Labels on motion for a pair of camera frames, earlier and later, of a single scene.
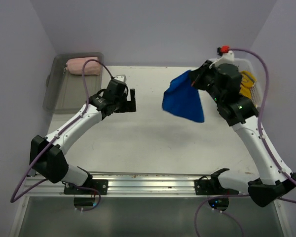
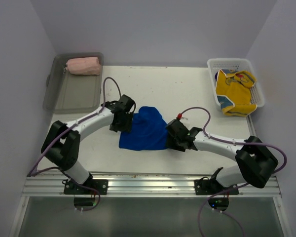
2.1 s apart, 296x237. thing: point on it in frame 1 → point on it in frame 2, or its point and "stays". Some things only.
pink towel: x=75 y=66 stays
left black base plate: x=101 y=185 stays
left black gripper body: x=121 y=103 → x=125 y=125
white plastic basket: x=244 y=65 stays
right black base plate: x=211 y=187 stays
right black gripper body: x=204 y=80 → x=173 y=142
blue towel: x=181 y=98 → x=148 y=131
